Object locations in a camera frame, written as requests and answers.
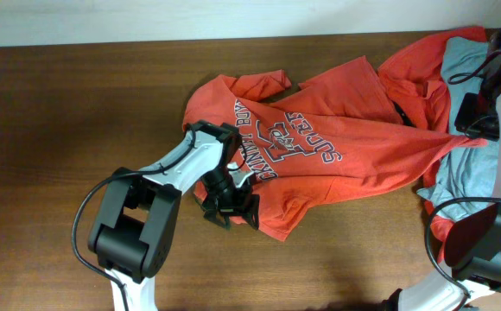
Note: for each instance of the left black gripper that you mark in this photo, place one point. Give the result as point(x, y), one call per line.
point(243, 203)

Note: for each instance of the orange printed t-shirt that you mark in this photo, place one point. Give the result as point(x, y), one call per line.
point(228, 100)

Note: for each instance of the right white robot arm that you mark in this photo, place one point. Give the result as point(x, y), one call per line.
point(471, 263)

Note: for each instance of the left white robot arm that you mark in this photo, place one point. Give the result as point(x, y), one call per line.
point(134, 227)

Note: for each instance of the grey t-shirt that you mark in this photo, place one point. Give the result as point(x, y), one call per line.
point(464, 172)

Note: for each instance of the orange shirt in pile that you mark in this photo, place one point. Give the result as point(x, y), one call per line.
point(419, 86)

